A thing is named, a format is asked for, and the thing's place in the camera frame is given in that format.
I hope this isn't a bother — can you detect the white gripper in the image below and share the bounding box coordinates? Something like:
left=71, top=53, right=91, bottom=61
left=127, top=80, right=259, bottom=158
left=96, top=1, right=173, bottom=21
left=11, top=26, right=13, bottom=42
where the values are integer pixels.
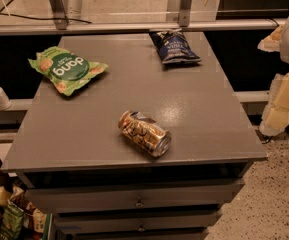
left=257, top=17, right=289, bottom=136

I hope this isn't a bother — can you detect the orange soda can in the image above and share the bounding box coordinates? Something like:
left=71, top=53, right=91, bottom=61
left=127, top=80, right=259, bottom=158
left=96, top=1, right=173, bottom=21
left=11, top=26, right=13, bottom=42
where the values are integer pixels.
left=118, top=110, right=171, bottom=158

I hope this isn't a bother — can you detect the dark blue chip bag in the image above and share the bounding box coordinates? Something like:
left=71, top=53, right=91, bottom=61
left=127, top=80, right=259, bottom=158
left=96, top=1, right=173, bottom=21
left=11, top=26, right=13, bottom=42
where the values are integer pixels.
left=149, top=29, right=201, bottom=65

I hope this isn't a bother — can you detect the green dang snack bag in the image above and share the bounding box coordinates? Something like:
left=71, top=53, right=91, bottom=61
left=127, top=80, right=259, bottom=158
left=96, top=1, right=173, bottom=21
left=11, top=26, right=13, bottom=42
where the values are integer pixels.
left=29, top=46, right=108, bottom=96

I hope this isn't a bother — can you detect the grey drawer cabinet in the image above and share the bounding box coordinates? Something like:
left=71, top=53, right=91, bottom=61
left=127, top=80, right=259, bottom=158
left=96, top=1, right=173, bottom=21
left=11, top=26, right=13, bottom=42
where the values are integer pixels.
left=2, top=32, right=266, bottom=240

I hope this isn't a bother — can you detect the yellow snack pack in box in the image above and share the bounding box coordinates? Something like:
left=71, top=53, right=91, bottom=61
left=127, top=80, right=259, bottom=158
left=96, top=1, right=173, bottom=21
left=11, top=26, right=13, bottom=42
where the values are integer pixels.
left=0, top=186, right=11, bottom=207

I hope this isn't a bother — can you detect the green snack bag in box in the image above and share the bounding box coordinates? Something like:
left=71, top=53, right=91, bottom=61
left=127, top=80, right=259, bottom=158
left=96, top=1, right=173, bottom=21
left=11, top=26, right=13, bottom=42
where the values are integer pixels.
left=0, top=200, right=24, bottom=240

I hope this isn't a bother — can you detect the metal frame rail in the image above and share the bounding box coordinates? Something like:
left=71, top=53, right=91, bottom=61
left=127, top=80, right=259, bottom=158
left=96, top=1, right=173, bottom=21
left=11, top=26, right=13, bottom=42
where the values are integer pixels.
left=0, top=18, right=286, bottom=36

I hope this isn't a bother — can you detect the black cable on floor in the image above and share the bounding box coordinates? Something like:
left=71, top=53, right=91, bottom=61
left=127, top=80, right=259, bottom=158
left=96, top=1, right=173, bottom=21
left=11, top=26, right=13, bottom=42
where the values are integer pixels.
left=0, top=12, right=93, bottom=25

